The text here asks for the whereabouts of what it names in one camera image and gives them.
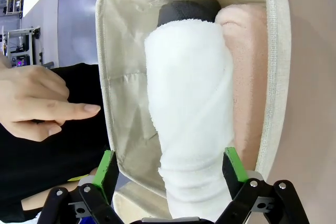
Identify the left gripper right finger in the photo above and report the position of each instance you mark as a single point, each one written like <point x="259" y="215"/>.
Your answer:
<point x="233" y="171"/>

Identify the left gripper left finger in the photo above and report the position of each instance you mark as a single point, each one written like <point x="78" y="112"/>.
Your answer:
<point x="106" y="176"/>

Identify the white towel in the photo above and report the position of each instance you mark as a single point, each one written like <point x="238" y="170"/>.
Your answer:
<point x="189" y="90"/>

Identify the pink towel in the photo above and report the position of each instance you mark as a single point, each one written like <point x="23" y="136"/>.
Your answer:
<point x="249" y="77"/>

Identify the dark grey towel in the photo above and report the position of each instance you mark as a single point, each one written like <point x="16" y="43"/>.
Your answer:
<point x="189" y="9"/>

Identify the person's right forearm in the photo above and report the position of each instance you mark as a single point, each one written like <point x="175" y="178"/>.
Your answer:
<point x="34" y="200"/>

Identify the person's left hand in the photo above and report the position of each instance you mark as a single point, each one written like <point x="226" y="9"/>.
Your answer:
<point x="31" y="98"/>

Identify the cream fabric storage basket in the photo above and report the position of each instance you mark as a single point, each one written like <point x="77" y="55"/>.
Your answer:
<point x="123" y="51"/>
<point x="136" y="205"/>

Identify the person in black T-shirt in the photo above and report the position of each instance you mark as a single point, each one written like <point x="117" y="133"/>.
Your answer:
<point x="52" y="161"/>

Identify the grey metal equipment cart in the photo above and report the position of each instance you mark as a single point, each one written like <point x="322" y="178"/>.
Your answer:
<point x="22" y="48"/>

